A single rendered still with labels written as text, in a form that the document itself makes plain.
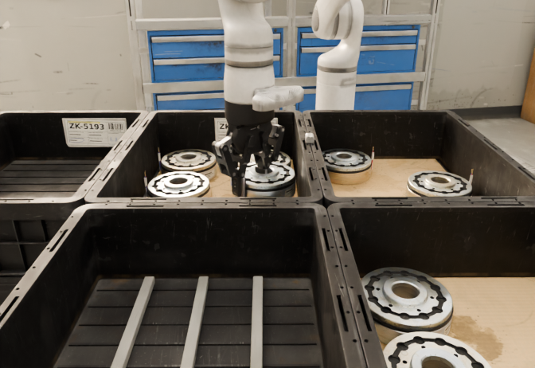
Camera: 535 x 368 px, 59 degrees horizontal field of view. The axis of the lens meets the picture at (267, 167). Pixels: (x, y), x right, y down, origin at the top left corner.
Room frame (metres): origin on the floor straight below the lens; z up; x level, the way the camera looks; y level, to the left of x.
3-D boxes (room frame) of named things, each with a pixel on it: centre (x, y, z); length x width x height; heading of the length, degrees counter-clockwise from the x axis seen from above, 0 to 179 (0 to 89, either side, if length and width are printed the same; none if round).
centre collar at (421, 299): (0.43, -0.15, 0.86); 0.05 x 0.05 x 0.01
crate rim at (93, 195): (0.72, 0.08, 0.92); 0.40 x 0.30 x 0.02; 0
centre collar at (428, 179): (0.72, -0.29, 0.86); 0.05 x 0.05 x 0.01
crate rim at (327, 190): (0.72, -0.22, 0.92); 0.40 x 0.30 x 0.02; 0
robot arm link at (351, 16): (1.12, -0.17, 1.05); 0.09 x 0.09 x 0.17; 12
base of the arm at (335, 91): (1.12, -0.16, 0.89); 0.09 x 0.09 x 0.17; 10
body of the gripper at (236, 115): (0.69, 0.03, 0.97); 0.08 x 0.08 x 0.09
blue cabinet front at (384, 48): (2.74, -0.52, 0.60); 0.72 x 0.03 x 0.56; 101
